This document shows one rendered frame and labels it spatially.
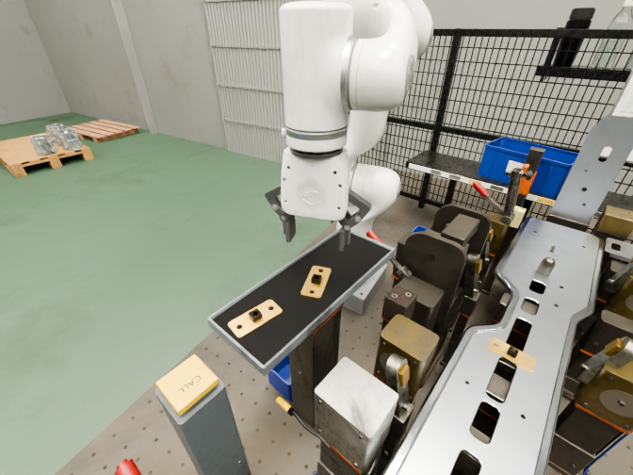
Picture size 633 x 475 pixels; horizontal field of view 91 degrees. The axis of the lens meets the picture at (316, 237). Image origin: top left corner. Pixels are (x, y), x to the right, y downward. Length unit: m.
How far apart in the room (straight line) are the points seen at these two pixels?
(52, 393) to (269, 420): 1.49
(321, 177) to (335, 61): 0.14
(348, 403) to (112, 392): 1.68
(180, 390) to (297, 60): 0.43
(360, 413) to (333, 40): 0.47
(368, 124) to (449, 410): 0.66
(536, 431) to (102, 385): 1.91
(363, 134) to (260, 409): 0.79
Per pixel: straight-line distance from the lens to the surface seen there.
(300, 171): 0.44
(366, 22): 0.51
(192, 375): 0.49
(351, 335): 1.09
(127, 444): 1.03
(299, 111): 0.41
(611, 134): 1.32
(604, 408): 0.87
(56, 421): 2.11
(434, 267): 0.73
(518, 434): 0.69
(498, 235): 1.14
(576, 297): 1.01
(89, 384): 2.17
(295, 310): 0.54
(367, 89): 0.38
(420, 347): 0.62
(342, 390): 0.51
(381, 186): 0.92
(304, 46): 0.39
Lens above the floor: 1.55
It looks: 34 degrees down
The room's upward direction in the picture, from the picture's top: straight up
